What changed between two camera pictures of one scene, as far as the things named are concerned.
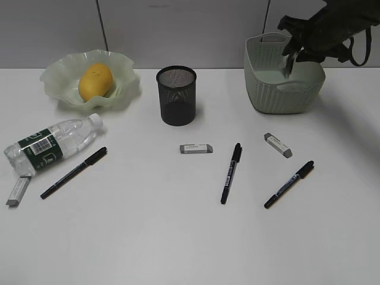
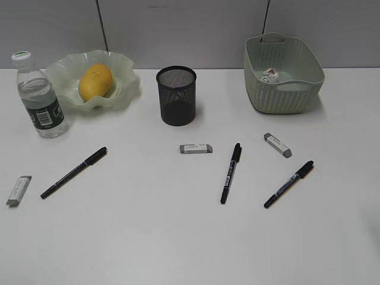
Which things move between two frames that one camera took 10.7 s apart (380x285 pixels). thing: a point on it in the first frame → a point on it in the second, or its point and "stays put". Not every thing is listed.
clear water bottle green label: x=34 y=152 → x=38 y=97
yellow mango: x=97 y=81 stays put
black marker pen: x=91 y=159 stays put
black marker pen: x=236 y=159 stays put
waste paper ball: x=290 y=62 → x=271 y=76
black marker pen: x=303 y=171 stays put
